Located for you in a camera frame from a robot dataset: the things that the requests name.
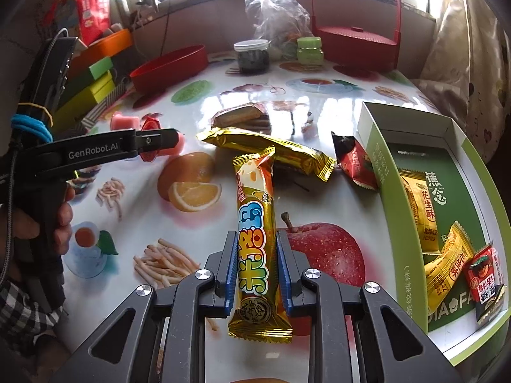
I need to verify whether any colourful gold snack bar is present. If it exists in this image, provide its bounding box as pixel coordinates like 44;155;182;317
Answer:
228;146;293;343

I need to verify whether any plain gold snack bar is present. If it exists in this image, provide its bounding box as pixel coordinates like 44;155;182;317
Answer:
195;126;337;183

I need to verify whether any left hand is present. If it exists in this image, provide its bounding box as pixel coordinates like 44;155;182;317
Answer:
0;184;77;256

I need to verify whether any yellow box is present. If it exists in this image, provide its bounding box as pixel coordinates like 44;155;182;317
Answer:
51;71;115;134

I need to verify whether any striped box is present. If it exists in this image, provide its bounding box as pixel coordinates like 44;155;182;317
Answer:
80;79;126;130

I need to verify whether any red black snack packet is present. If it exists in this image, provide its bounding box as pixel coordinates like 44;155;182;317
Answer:
332;133;378;191

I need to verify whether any orange box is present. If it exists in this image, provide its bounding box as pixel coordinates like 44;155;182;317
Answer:
68;29;133;79

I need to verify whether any red round bowl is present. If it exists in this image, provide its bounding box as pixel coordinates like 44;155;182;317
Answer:
129;45;209;94

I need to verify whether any yellow peanut snack packet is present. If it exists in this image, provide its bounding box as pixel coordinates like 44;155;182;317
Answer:
399;169;440;255

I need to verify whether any pink white wafer packet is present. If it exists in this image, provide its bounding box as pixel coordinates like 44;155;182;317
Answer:
212;102;271;134

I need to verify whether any green white cardboard box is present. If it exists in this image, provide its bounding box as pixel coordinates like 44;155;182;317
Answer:
357;103;510;365

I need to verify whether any yellow orange snack packet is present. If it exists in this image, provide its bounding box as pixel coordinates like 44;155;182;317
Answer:
424;222;475;315

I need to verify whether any red snack bag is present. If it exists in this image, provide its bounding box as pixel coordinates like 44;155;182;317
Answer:
75;0;110;46

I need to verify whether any small red snack packet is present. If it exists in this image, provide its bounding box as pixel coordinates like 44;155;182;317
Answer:
464;244;506;327

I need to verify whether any dark jar white lid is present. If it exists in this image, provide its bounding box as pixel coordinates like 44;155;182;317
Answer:
234;39;270;75

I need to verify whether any green cream jar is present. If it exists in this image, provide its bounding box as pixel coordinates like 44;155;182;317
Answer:
297;36;324;66

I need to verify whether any clear plastic bag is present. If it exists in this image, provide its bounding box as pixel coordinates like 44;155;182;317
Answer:
245;0;313;60

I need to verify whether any beige patterned curtain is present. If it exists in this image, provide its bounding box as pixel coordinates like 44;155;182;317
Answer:
413;0;510;162

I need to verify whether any red basket with handle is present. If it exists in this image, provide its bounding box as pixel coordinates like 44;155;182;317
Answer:
311;0;402;72

